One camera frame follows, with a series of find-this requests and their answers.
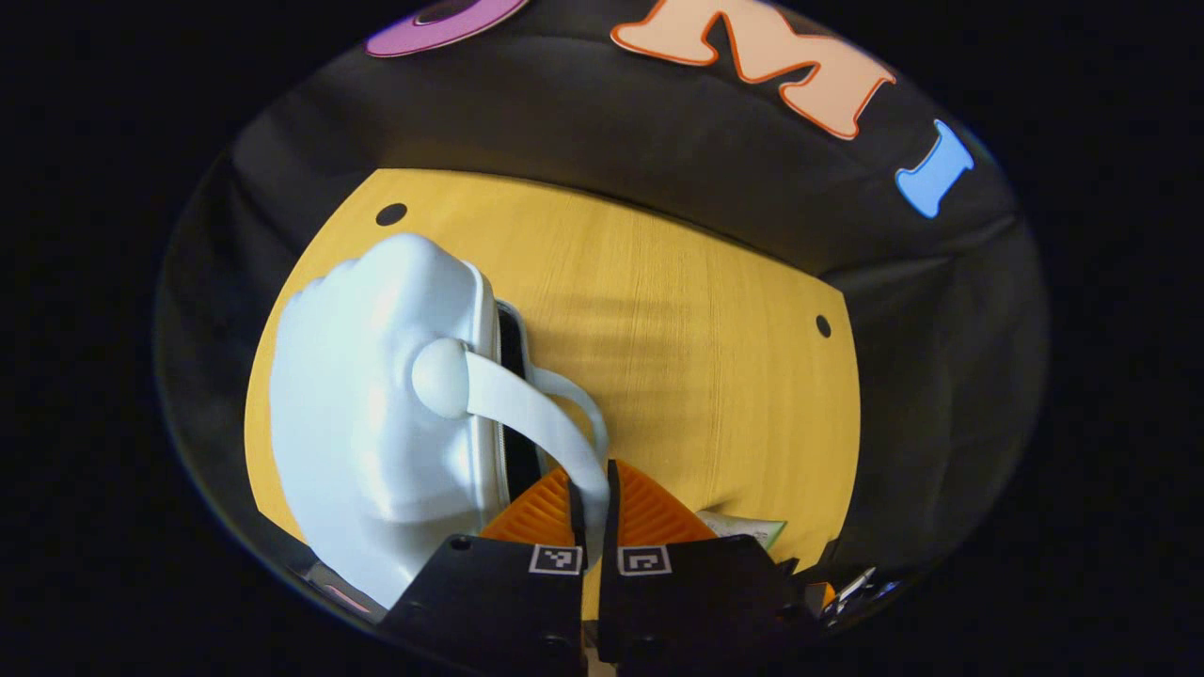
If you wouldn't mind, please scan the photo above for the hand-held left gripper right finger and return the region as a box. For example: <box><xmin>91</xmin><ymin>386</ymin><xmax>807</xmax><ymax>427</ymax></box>
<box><xmin>596</xmin><ymin>459</ymin><xmax>812</xmax><ymax>670</ymax></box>

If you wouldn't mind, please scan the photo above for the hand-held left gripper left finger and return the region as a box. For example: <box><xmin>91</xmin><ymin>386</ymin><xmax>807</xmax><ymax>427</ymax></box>
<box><xmin>381</xmin><ymin>461</ymin><xmax>590</xmax><ymax>677</ymax></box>

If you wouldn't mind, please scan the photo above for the large green grey cream tube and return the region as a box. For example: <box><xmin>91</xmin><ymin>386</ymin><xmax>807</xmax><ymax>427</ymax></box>
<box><xmin>696</xmin><ymin>510</ymin><xmax>787</xmax><ymax>552</ymax></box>

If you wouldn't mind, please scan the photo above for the white hard-shell suitcase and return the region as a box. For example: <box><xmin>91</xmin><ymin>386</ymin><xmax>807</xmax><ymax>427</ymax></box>
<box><xmin>268</xmin><ymin>232</ymin><xmax>612</xmax><ymax>612</ymax></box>

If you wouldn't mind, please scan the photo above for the black backdrop cloth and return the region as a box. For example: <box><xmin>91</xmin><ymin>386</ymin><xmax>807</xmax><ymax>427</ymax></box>
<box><xmin>155</xmin><ymin>0</ymin><xmax>1051</xmax><ymax>603</ymax></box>

